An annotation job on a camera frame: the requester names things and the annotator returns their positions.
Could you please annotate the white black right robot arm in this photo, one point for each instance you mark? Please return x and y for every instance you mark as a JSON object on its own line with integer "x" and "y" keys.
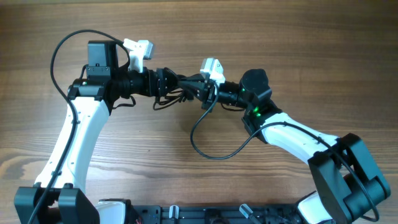
{"x": 349, "y": 184}

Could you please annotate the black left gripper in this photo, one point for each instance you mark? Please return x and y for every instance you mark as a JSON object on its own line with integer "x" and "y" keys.
{"x": 159, "y": 90}

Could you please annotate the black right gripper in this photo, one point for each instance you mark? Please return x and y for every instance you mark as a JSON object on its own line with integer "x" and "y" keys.
{"x": 201, "y": 89}

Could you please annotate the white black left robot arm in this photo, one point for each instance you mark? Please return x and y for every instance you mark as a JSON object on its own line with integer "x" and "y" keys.
{"x": 114, "y": 70}

